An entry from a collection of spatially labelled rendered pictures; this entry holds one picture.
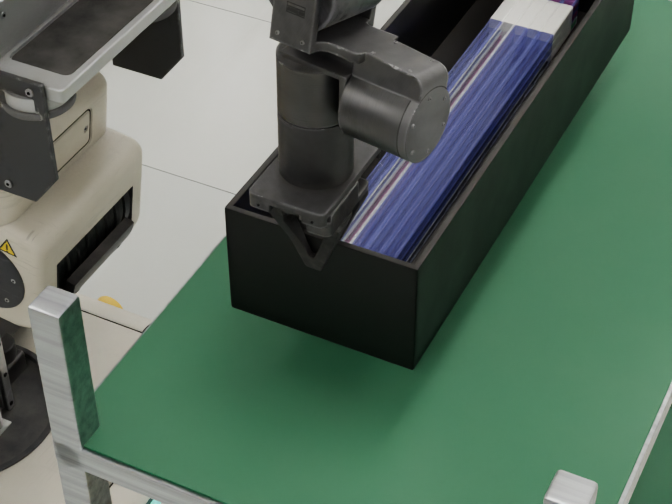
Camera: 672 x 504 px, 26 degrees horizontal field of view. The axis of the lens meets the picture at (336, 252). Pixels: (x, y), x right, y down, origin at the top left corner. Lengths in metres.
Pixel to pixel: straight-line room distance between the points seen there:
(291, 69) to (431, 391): 0.36
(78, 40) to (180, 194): 1.46
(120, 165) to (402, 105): 0.81
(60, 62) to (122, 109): 1.72
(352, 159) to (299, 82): 0.09
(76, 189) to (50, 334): 0.60
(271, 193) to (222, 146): 2.01
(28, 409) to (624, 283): 1.10
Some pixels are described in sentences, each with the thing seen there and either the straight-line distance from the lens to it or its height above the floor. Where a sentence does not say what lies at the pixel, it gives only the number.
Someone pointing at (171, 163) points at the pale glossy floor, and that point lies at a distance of 3.06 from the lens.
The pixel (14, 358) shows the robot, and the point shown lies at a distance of 2.24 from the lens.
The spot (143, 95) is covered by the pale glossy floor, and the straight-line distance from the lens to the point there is 3.27.
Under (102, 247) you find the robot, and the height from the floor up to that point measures 0.70.
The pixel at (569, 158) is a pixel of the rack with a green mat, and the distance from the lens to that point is 1.52.
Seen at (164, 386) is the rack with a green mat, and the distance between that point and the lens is 1.27.
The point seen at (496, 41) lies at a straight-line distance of 1.50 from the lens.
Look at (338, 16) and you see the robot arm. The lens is 1.01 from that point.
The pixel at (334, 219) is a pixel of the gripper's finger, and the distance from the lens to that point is 1.08.
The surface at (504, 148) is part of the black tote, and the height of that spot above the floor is 1.11.
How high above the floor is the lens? 1.87
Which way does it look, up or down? 41 degrees down
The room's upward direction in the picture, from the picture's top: straight up
